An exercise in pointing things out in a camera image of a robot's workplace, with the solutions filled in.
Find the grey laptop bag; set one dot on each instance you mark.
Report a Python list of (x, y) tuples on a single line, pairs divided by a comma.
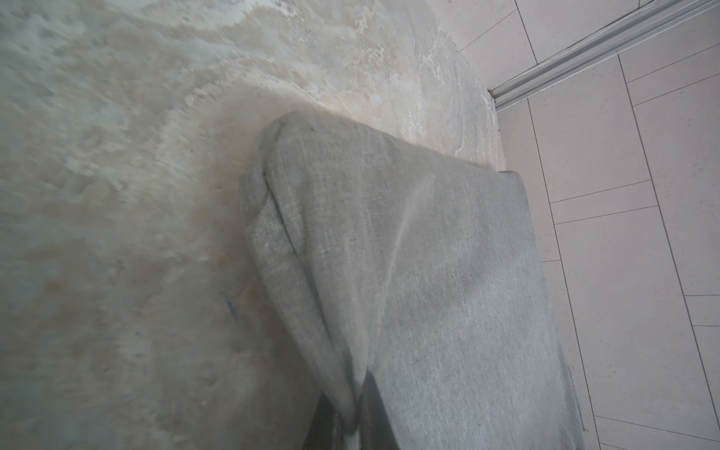
[(411, 284)]

